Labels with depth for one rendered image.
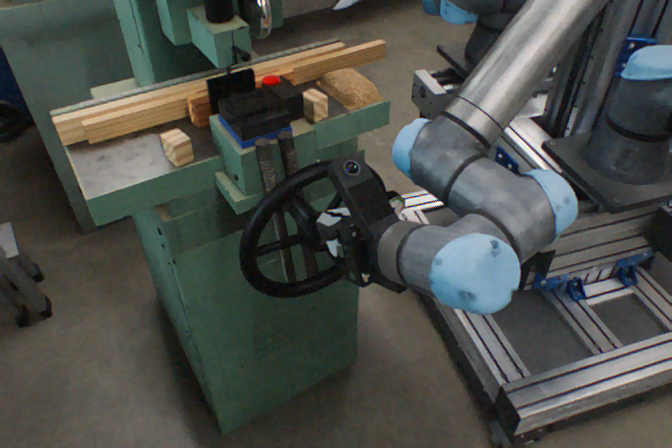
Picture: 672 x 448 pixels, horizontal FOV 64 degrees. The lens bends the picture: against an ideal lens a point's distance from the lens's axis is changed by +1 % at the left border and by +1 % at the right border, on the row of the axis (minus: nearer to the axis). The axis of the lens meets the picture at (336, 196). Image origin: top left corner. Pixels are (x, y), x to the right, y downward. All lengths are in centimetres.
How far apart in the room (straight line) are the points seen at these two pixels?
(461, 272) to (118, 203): 62
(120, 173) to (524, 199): 66
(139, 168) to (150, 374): 94
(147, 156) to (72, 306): 113
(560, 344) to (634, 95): 78
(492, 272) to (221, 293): 76
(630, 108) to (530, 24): 46
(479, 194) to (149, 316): 148
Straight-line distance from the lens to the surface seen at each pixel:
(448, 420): 166
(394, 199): 118
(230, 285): 118
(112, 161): 101
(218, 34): 100
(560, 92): 141
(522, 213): 58
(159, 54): 123
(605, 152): 114
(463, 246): 52
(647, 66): 106
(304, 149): 91
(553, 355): 160
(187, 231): 104
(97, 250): 221
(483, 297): 52
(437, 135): 65
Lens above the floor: 145
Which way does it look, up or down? 40 degrees down
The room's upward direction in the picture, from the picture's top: straight up
